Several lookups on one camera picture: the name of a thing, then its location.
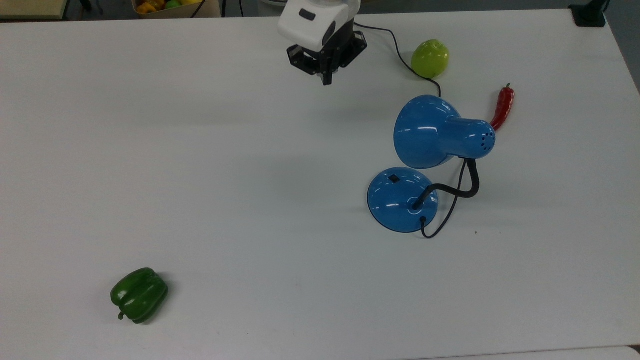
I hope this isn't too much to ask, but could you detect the blue desk lamp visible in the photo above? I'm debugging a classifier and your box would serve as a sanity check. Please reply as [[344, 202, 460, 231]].
[[367, 94, 497, 234]]

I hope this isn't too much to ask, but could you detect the black lamp power cable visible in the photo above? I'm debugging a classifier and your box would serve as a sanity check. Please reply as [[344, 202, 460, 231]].
[[353, 22, 468, 239]]

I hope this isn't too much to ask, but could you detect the green bell pepper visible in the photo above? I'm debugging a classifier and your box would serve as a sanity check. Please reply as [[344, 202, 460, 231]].
[[110, 267, 169, 325]]

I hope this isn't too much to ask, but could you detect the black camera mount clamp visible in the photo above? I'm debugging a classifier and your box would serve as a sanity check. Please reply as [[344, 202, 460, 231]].
[[568, 0, 610, 28]]

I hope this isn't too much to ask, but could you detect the red chili pepper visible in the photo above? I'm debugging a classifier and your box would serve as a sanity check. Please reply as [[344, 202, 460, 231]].
[[490, 83, 516, 132]]

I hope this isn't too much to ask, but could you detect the wooden board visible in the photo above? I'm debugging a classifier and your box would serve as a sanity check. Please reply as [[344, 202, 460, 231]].
[[0, 0, 70, 21]]

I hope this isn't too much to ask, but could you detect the cardboard box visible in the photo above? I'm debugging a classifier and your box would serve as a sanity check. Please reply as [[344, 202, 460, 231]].
[[131, 0, 223, 20]]

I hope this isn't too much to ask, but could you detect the green apple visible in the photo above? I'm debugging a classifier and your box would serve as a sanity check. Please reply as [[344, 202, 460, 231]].
[[411, 39, 450, 80]]

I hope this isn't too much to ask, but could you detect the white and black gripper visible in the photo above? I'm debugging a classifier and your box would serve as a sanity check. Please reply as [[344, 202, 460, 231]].
[[277, 0, 369, 86]]

